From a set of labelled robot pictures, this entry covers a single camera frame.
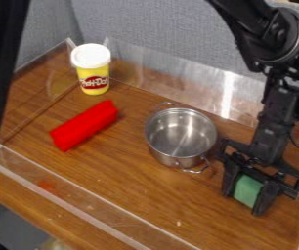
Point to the clear acrylic barrier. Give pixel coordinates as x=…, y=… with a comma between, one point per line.
x=103, y=196

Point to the red foam block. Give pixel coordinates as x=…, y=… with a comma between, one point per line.
x=84, y=125

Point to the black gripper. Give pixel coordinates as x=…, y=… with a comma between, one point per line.
x=277, y=176

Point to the green foam block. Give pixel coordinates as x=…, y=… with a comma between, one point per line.
x=247, y=190

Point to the yellow play-doh can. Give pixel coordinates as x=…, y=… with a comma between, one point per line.
x=91, y=59

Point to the stainless steel pot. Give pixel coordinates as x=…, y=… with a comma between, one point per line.
x=180, y=136

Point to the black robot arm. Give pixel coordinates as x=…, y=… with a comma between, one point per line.
x=265, y=33

